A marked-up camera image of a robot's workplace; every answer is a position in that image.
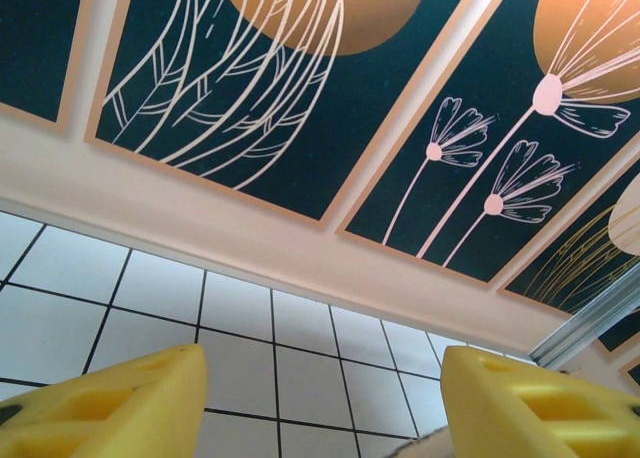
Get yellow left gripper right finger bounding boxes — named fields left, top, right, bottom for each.
left=443, top=346, right=640, bottom=458

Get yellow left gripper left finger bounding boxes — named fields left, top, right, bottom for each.
left=0, top=343, right=209, bottom=458

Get brown cardboard paper box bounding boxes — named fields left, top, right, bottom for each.
left=394, top=424, right=455, bottom=458

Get dark panel pale circle grass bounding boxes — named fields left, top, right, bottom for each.
left=499, top=182, right=640, bottom=315

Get dark panel pink flowers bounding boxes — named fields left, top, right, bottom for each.
left=334, top=0, right=640, bottom=293

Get dark panel orange circle leaves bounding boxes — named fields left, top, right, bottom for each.
left=84, top=0, right=516, bottom=235

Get dark panel orange oval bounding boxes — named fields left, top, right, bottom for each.
left=0, top=0, right=87, bottom=137

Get aluminium corner post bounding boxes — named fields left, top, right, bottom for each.
left=529, top=290, right=640, bottom=369

